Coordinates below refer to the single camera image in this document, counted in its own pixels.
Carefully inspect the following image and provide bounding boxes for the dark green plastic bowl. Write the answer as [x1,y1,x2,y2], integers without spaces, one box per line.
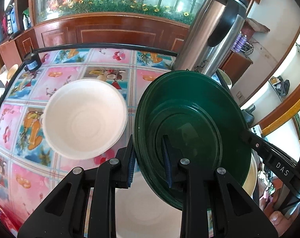
[133,70,251,209]

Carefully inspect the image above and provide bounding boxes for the large white bowl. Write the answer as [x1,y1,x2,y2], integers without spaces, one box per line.
[43,79,128,160]

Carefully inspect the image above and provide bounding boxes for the person's right hand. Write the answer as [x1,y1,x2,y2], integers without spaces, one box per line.
[259,189,299,237]

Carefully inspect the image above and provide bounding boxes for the colourful fruit pattern tablecloth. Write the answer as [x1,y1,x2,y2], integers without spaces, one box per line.
[0,48,173,237]

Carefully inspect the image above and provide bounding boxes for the cream ribbed paper bowl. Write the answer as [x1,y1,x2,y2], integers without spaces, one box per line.
[218,69,233,89]

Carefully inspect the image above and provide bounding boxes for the purple bottles on shelf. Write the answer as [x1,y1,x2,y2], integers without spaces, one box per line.
[231,32,247,52]

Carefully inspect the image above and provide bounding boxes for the cream plastic stool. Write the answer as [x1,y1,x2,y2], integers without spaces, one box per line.
[7,64,19,80]

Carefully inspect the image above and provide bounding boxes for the small black jar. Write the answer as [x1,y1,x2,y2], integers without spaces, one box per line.
[24,50,42,72]

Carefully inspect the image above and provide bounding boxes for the stainless steel thermos jug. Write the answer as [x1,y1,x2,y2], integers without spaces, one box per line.
[171,0,248,77]

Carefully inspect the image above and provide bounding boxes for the wooden cabinet under tank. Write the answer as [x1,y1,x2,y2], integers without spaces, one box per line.
[15,12,189,57]

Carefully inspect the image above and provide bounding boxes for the white spray bottle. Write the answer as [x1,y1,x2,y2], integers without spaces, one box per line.
[23,8,31,30]

